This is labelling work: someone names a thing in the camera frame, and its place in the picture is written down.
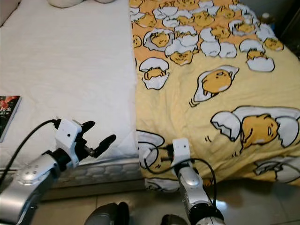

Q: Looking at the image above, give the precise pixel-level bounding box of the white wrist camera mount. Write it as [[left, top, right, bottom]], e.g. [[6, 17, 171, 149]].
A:
[[55, 119, 83, 158], [170, 138, 191, 168]]

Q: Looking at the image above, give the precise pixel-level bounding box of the robot leg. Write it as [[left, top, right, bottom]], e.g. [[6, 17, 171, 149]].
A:
[[84, 202, 129, 225], [159, 214, 188, 225]]

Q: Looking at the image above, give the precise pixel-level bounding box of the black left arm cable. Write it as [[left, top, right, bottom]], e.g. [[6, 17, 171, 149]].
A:
[[0, 119, 59, 188]]

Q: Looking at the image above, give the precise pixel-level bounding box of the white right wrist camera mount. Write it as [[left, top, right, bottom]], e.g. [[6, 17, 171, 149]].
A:
[[170, 138, 191, 168]]

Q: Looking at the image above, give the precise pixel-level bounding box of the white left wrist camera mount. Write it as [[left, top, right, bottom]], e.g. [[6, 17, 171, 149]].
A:
[[55, 119, 83, 158]]

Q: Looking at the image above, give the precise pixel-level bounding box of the yellow cartoon print blanket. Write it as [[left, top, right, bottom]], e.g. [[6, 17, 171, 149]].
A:
[[129, 0, 300, 193]]

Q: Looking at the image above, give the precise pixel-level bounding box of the cream plush toy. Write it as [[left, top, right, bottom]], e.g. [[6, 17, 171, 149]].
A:
[[48, 0, 115, 9]]

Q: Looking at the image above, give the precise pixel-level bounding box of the white quilted mattress pad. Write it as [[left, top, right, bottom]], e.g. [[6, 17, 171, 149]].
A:
[[0, 0, 143, 169]]

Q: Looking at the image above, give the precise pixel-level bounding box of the robot left leg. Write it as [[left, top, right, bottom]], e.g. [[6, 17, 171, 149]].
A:
[[84, 202, 129, 225]]

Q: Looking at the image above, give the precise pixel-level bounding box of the robot right leg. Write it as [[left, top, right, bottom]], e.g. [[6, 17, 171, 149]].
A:
[[159, 214, 188, 225]]

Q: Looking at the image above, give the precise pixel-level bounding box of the dark cover book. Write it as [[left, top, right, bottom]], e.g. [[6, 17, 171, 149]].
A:
[[0, 95, 23, 143]]

